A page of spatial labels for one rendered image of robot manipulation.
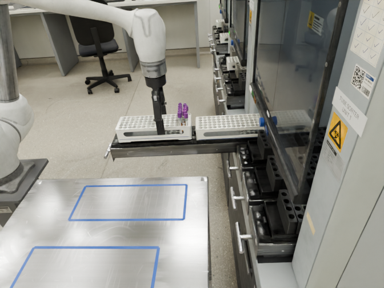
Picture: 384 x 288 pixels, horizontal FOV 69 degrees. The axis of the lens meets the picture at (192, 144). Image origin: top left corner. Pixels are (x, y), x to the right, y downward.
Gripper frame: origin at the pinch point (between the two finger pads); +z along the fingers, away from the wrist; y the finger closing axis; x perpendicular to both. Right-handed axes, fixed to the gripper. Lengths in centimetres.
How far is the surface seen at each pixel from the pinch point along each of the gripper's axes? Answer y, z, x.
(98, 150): -102, 88, -79
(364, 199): 65, -23, 42
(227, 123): 1.1, 1.3, 26.1
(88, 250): 53, 6, -15
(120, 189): 31.3, 5.7, -11.3
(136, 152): 6.7, 9.5, -11.1
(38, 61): -349, 84, -248
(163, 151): 6.7, 9.8, 0.1
